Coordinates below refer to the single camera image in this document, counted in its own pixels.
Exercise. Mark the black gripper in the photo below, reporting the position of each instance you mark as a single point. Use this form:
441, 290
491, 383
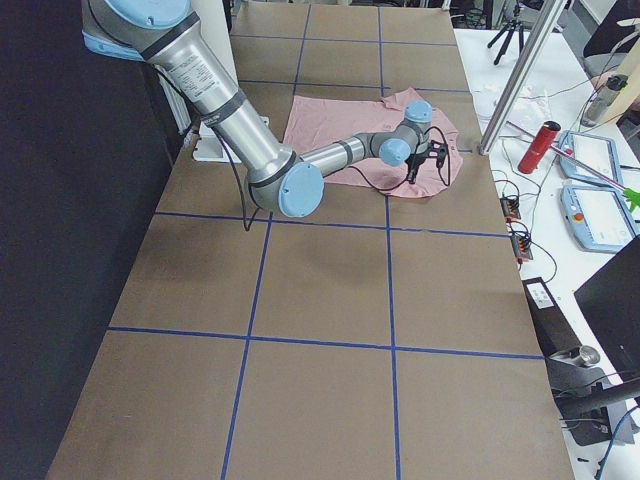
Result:
416, 161

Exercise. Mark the pink t-shirt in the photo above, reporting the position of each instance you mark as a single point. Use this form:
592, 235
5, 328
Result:
315, 123

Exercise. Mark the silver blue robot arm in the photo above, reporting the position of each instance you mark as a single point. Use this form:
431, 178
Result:
168, 34

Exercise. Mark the orange black terminal block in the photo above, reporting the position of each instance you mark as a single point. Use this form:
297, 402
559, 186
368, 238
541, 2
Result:
510, 206

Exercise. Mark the red cylindrical bottle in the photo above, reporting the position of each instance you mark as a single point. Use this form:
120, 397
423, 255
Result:
538, 147

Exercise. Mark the far teach pendant tablet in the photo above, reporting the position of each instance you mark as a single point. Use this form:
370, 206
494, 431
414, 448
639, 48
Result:
599, 153

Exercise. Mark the teach pendant tablet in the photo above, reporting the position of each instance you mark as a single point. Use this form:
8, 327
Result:
599, 153
598, 218

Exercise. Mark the near teach pendant tablet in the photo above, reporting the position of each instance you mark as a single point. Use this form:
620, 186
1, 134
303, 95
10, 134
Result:
598, 218

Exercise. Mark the grey water bottle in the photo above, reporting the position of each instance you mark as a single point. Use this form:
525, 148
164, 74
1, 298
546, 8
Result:
605, 96

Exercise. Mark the reacher grabber stick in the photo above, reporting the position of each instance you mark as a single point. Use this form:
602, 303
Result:
575, 162

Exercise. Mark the black monitor with stand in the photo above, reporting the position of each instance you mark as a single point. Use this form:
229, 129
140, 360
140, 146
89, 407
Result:
591, 382

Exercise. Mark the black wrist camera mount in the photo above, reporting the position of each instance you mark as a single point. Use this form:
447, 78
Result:
439, 152

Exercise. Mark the black camera tripod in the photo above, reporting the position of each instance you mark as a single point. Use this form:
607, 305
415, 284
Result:
514, 27

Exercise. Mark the aluminium frame post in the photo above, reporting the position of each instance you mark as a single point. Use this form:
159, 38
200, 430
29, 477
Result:
536, 40

